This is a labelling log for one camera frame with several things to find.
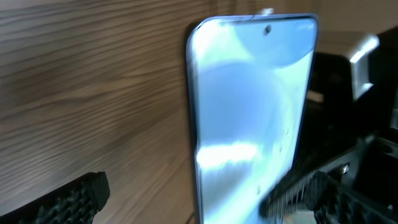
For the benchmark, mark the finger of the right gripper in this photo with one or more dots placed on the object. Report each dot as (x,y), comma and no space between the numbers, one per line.
(287,197)

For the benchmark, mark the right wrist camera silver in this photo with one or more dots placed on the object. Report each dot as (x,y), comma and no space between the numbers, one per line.
(354,46)

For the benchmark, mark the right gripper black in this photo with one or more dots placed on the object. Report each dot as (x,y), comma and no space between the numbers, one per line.
(366,129)

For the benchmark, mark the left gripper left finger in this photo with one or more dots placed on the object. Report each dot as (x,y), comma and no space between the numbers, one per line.
(75,202)

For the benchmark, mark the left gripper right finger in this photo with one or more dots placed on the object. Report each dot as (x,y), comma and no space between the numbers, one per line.
(333,202)

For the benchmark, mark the blue Galaxy smartphone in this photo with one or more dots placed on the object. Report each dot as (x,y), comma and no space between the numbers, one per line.
(247,81)

